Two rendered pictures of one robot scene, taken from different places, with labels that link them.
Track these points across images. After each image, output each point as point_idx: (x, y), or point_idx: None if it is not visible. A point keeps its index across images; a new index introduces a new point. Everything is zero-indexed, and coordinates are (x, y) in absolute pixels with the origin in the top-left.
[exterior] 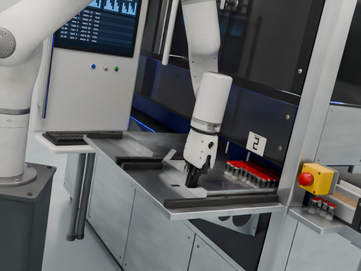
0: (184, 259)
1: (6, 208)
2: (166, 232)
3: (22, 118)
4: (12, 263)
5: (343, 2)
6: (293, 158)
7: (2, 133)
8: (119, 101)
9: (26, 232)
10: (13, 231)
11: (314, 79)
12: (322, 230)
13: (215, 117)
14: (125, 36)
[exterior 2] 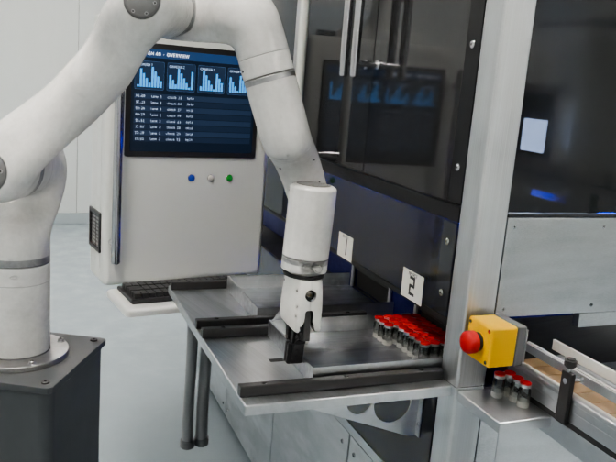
0: None
1: (14, 404)
2: (316, 432)
3: (35, 271)
4: None
5: (502, 54)
6: (457, 308)
7: (7, 296)
8: (239, 227)
9: (45, 437)
10: (27, 437)
11: (475, 180)
12: (500, 425)
13: (313, 252)
14: (238, 127)
